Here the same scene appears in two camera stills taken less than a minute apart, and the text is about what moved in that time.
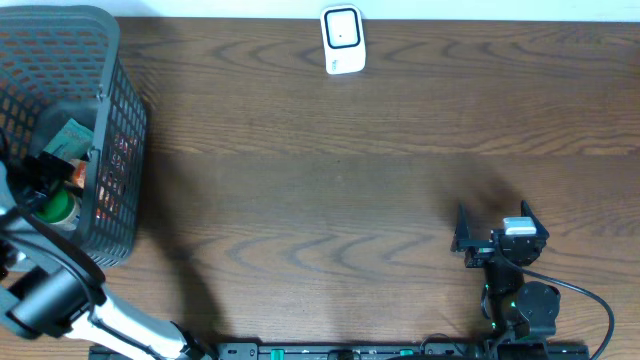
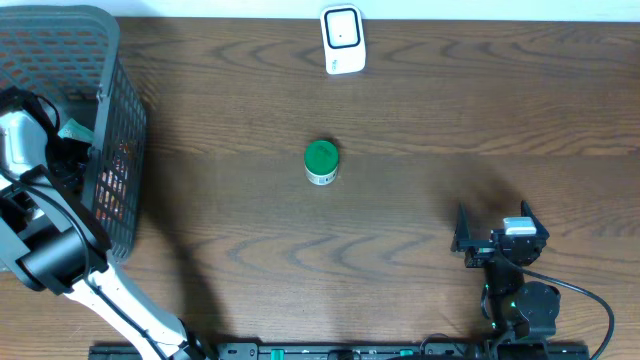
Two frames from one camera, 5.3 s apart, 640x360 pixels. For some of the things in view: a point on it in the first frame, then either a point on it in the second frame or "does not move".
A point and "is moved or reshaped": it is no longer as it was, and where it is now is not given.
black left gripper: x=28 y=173 → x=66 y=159
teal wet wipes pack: x=73 y=141 does not move
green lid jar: x=59 y=208 is moved or reshaped
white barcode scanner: x=343 y=39 does not move
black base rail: x=358 y=351 does not move
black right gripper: x=482 y=250 does not move
